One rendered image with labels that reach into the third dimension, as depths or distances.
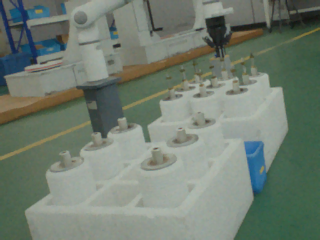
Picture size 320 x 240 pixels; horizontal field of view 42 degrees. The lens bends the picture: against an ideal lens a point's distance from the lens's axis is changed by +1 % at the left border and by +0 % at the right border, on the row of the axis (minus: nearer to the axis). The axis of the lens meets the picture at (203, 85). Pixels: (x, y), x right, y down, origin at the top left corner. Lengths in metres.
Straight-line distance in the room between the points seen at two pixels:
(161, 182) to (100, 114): 1.05
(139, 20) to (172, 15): 4.04
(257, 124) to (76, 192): 0.58
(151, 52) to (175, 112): 2.76
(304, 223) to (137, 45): 3.31
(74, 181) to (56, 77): 2.55
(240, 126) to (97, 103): 0.76
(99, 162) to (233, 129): 0.45
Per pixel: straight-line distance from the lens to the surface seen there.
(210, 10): 1.52
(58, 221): 0.96
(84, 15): 1.80
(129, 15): 4.14
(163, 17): 8.31
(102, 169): 1.04
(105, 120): 1.83
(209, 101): 1.32
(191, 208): 0.80
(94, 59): 1.82
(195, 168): 0.92
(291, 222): 1.05
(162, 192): 0.82
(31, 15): 6.47
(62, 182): 0.95
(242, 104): 1.28
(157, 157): 0.83
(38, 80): 3.42
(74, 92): 3.45
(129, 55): 4.25
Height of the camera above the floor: 0.54
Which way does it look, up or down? 11 degrees down
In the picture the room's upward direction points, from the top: 11 degrees counter-clockwise
